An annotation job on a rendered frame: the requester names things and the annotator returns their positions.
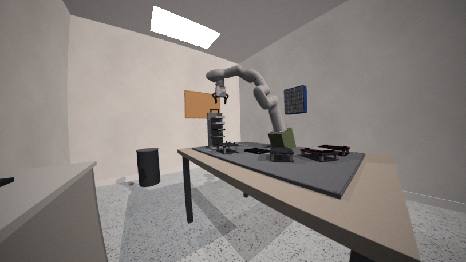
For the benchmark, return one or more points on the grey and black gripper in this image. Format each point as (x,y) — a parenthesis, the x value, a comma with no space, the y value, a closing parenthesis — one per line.
(220,92)

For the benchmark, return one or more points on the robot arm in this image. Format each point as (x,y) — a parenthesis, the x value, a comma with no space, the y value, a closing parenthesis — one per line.
(260,92)

